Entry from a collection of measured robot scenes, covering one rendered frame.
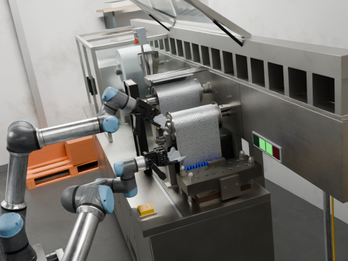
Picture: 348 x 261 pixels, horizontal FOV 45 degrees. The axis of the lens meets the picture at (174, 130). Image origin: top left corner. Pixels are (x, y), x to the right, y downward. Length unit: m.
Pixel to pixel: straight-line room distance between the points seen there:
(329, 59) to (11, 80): 4.50
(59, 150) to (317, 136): 4.04
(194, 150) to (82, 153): 2.87
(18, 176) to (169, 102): 0.86
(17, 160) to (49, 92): 3.57
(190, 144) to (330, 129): 0.85
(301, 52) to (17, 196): 1.40
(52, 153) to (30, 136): 3.39
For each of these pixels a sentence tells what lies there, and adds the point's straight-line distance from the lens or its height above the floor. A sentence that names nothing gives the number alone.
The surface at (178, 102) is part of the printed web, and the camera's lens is 2.32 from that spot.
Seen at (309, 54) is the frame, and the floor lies 1.64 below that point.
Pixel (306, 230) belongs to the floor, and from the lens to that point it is 3.49.
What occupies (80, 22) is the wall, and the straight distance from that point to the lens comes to 5.56.
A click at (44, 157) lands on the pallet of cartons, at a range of 5.24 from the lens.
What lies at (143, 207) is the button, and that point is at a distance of 2.09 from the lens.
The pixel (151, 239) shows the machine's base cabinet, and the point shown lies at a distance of 2.00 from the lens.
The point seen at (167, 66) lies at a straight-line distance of 3.10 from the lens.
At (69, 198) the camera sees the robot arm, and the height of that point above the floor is 1.18.
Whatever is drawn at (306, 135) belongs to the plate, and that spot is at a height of 1.33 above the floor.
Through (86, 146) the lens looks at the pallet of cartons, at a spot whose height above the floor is 0.31.
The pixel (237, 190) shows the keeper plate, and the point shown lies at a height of 0.94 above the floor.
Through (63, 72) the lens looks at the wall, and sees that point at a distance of 5.56.
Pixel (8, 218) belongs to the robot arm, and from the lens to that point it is 2.05.
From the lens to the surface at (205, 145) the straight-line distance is 2.18.
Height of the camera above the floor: 1.93
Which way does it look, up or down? 19 degrees down
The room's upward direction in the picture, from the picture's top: 8 degrees counter-clockwise
